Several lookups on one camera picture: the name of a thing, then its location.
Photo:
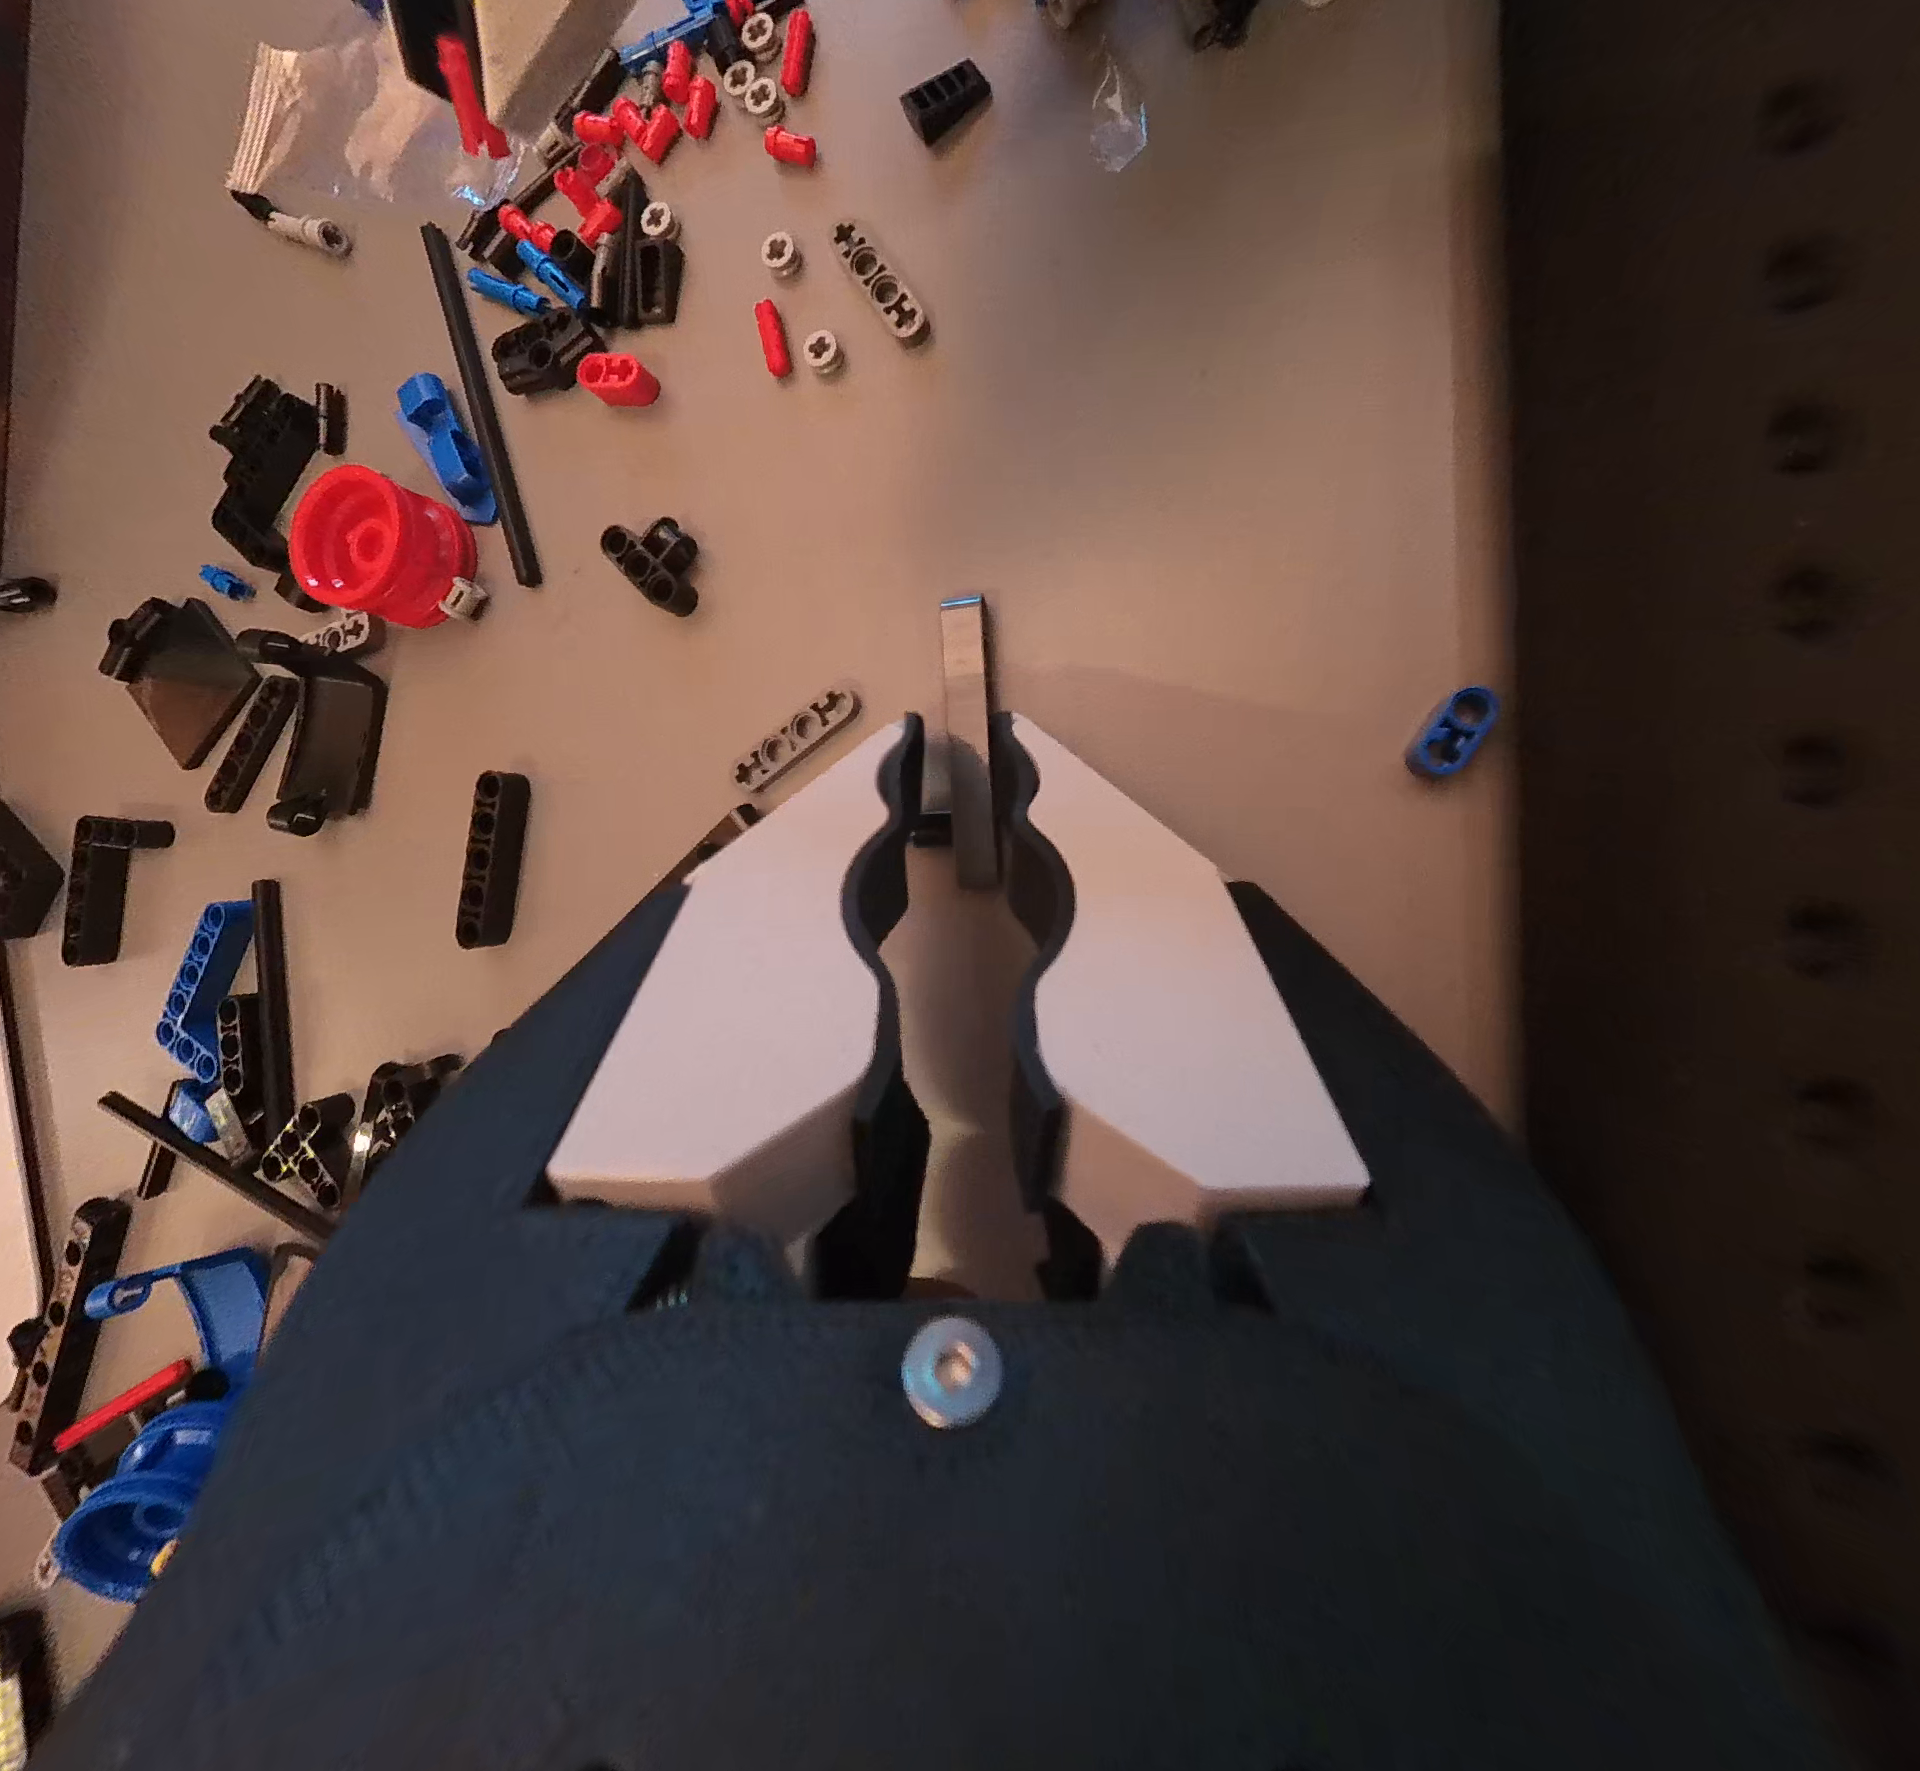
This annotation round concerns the blue wheel hub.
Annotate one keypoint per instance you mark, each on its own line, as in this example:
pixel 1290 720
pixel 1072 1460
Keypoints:
pixel 127 1503

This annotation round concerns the black curved panel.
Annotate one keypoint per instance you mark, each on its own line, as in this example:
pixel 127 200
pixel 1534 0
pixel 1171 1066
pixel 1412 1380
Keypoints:
pixel 332 737

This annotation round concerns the blue two-hole beam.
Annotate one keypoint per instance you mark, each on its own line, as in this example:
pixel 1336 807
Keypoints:
pixel 1452 731

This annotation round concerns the white desk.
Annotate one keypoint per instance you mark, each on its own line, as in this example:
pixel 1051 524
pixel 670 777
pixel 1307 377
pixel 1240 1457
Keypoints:
pixel 1200 451

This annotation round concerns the red axle pin connector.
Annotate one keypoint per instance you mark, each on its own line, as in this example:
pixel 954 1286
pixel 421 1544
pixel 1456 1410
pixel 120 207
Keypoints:
pixel 619 377

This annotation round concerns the black five-hole beam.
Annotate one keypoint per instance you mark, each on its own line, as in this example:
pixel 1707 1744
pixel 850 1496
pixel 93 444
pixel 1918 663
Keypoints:
pixel 492 859

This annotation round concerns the black slope brick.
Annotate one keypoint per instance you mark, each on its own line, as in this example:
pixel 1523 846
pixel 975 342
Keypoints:
pixel 946 108

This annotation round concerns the extra long black beam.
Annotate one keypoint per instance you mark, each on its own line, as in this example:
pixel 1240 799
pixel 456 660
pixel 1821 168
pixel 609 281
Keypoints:
pixel 77 1292

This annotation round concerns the long black axle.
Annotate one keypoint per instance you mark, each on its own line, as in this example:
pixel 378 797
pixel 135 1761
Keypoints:
pixel 481 406

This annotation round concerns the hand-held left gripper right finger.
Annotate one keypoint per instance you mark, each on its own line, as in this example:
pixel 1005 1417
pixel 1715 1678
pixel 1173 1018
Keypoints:
pixel 1200 1037

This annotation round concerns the red thin axle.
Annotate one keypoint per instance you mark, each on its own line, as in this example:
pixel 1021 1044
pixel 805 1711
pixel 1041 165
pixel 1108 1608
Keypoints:
pixel 120 1407

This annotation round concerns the large blue curved panel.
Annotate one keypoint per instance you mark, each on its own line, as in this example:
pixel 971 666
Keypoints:
pixel 194 1315

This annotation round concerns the red connector pin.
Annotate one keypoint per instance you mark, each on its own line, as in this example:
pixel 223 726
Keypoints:
pixel 468 106
pixel 771 340

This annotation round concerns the black T-shaped beam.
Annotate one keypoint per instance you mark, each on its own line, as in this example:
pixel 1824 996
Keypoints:
pixel 650 564

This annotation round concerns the short black axle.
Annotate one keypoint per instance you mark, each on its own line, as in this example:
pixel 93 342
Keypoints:
pixel 275 998

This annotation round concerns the black L-shaped beam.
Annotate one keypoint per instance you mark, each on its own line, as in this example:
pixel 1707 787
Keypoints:
pixel 98 893

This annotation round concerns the grey round bush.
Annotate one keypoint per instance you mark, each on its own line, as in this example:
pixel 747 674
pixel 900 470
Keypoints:
pixel 821 351
pixel 780 250

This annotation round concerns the black flat panel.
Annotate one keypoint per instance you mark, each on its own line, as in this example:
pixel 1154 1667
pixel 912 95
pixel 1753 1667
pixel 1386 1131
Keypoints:
pixel 181 684

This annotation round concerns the clear transparent piece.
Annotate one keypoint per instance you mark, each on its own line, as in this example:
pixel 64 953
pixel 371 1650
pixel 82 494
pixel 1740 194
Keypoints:
pixel 1118 128

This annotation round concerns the clear plastic bag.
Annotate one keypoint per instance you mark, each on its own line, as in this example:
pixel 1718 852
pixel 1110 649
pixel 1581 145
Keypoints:
pixel 345 115

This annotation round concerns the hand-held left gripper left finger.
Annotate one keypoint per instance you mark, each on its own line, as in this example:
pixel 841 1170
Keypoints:
pixel 720 1037

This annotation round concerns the short grey thin liftarm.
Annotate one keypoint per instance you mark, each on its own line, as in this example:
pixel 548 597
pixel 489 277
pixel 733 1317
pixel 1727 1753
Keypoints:
pixel 882 285

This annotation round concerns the dark grey seven-hole beam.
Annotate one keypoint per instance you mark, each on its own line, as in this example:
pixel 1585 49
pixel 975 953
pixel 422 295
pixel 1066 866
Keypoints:
pixel 971 752

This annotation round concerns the small blue pin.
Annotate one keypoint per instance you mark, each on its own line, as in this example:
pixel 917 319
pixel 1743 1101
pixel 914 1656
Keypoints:
pixel 225 582

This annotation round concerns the black frame piece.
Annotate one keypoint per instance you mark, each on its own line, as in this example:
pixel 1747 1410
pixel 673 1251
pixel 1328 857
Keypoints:
pixel 270 466

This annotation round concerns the pile of small building pieces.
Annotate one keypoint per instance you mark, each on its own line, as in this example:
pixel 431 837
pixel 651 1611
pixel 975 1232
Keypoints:
pixel 659 128

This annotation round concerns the black four-hole beam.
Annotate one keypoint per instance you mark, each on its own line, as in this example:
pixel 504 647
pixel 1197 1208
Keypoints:
pixel 252 744

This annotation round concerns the long grey thin liftarm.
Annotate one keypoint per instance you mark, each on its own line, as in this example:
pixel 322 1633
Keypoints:
pixel 795 741

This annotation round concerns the blue angled beam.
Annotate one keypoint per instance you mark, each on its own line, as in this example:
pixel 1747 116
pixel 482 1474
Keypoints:
pixel 203 992

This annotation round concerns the red wheel hub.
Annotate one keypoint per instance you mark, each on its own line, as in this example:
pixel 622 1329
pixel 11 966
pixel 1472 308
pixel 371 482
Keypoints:
pixel 368 542

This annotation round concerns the black perpendicular connector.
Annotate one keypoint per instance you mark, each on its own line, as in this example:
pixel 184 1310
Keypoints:
pixel 548 351

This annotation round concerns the white pin with black tip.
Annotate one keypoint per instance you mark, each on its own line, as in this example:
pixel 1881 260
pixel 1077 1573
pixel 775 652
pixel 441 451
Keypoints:
pixel 308 226

